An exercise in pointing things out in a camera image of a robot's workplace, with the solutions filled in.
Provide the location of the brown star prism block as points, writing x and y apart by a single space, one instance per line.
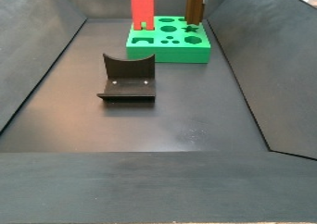
194 11

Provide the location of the red arch block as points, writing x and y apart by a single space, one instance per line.
142 11

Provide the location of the green shape sorter base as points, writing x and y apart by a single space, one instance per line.
174 42

